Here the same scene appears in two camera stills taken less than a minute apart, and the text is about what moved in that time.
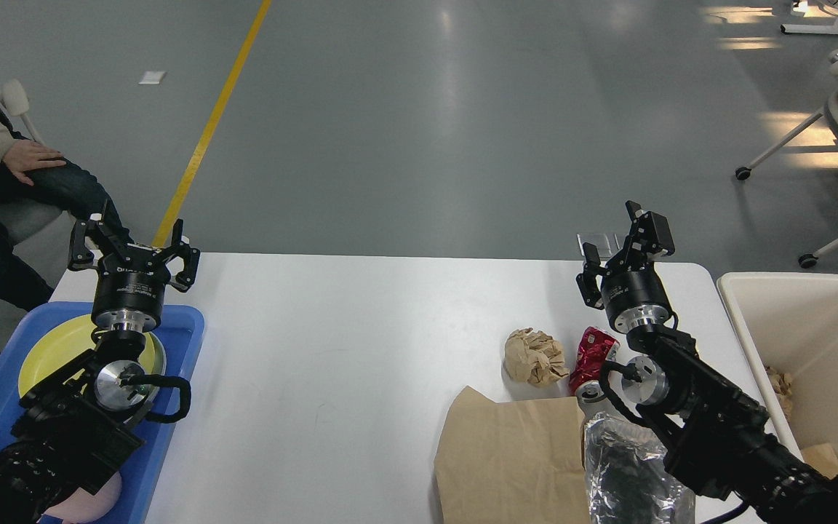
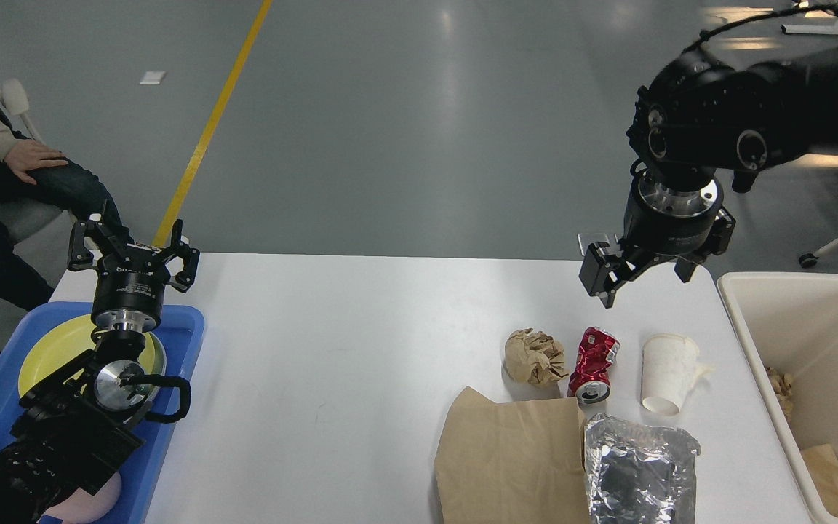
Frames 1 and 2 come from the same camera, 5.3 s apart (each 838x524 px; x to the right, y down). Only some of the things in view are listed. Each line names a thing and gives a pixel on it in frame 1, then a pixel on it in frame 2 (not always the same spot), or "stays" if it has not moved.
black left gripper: (130, 287) stays
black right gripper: (632, 293) -> (665, 221)
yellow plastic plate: (63, 341) stays
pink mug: (82, 507) stays
